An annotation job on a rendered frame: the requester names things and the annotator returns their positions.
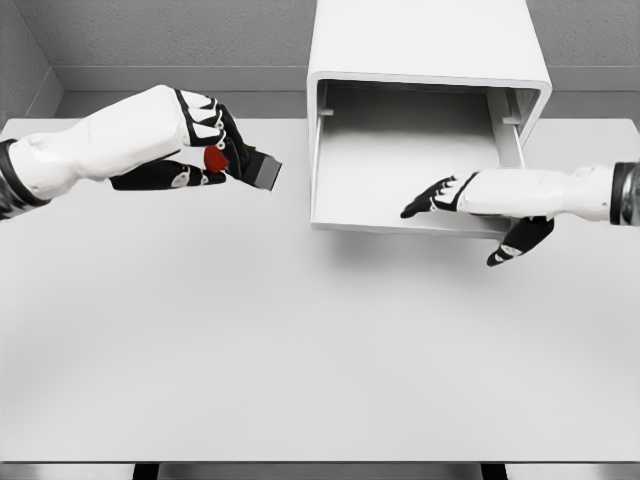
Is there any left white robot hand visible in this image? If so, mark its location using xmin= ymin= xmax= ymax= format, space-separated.
xmin=73 ymin=83 xmax=252 ymax=193

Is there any white cabinet drawer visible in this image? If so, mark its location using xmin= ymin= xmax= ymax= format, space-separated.
xmin=309 ymin=90 xmax=527 ymax=240

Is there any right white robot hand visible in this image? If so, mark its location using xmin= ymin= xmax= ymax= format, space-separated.
xmin=399 ymin=168 xmax=574 ymax=268

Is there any grey load switch red knob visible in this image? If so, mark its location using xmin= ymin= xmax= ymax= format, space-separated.
xmin=203 ymin=143 xmax=284 ymax=194

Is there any white tabletop cabinet shell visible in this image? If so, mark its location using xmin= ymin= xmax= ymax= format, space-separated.
xmin=305 ymin=0 xmax=553 ymax=144

